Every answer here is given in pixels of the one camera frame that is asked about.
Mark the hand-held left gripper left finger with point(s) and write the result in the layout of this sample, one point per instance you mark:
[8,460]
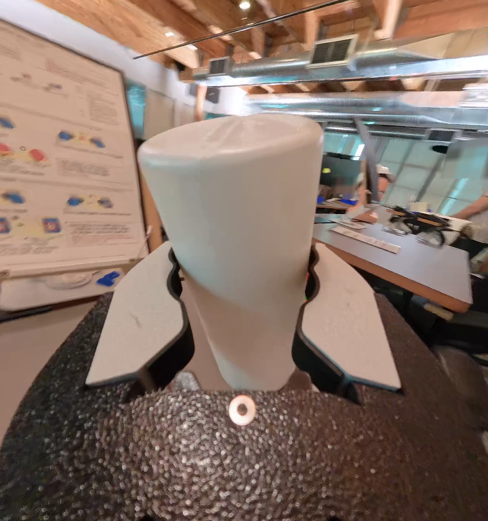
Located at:
[134,326]

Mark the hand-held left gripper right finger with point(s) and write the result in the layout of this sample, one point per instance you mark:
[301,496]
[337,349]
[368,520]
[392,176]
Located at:
[350,326]

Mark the white plastic bottle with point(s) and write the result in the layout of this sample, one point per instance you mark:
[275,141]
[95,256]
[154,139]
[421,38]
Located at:
[236,212]

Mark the small blue plastic piece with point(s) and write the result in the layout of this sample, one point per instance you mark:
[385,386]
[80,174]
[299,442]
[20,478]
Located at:
[108,279]

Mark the white round disc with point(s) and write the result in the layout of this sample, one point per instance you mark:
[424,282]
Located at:
[65,281]

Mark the white paper strip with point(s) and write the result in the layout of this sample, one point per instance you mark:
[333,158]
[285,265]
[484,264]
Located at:
[366,239]

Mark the black monitor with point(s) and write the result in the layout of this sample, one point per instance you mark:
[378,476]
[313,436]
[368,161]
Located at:
[342,171]

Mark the printed instruction sheet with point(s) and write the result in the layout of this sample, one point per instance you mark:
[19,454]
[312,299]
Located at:
[57,163]

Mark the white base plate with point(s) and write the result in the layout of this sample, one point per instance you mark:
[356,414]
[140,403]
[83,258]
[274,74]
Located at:
[24,293]

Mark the silver ventilation duct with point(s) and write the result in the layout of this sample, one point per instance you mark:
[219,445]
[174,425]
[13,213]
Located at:
[374,106]
[390,61]

